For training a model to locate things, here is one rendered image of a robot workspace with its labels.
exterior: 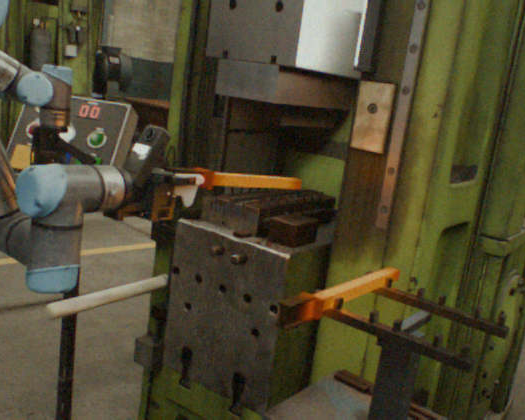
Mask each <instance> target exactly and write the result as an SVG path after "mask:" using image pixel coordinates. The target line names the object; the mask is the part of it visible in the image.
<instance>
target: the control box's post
mask: <svg viewBox="0 0 525 420"><path fill-rule="evenodd" d="M79 273H80V268H79V269H78V274H77V280H76V285H75V287H74V288H73V289H72V290H70V291H68V292H65V293H64V298H63V300H66V299H70V298H77V297H78V287H79ZM75 325H76V314H73V315H70V316H63V317H62V326H61V340H60V354H59V369H58V377H61V378H63V379H67V378H69V377H72V376H73V352H74V338H75ZM71 390H72V379H69V380H67V381H65V382H63V381H62V382H61V381H60V380H59V379H58V383H57V411H56V420H69V416H70V402H71Z"/></svg>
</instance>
